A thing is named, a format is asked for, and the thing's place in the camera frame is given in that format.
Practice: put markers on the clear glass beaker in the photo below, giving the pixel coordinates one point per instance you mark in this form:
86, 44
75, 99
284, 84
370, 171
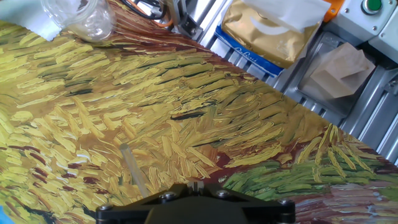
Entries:
84, 18

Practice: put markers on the white paper sheet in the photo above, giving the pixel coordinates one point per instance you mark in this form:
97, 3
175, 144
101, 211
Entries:
25, 21

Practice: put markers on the grey green-button box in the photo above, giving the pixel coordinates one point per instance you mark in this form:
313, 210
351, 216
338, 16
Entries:
351, 21

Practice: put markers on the black mounting bracket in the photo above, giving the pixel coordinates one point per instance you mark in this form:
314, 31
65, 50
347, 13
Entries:
189, 28

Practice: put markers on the clear glass stirring rod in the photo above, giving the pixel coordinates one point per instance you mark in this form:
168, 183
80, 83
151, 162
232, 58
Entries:
133, 169

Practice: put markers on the light wooden block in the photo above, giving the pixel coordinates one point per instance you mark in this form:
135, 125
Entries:
340, 73

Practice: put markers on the painted wheatfield tablecloth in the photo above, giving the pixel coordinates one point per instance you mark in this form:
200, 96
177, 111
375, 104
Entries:
155, 109

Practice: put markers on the blue tissue pack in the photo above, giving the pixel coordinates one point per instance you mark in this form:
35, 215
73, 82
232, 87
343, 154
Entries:
245, 56

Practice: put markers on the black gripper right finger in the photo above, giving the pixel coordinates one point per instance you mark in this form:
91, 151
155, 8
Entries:
269, 213

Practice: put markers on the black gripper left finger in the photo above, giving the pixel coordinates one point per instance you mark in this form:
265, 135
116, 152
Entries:
130, 213

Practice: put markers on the white pulled-out tissue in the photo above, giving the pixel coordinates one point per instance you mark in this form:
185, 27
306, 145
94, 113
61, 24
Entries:
295, 12

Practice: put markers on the gold tissue pack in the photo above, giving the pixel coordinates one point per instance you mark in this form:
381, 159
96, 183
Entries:
267, 37

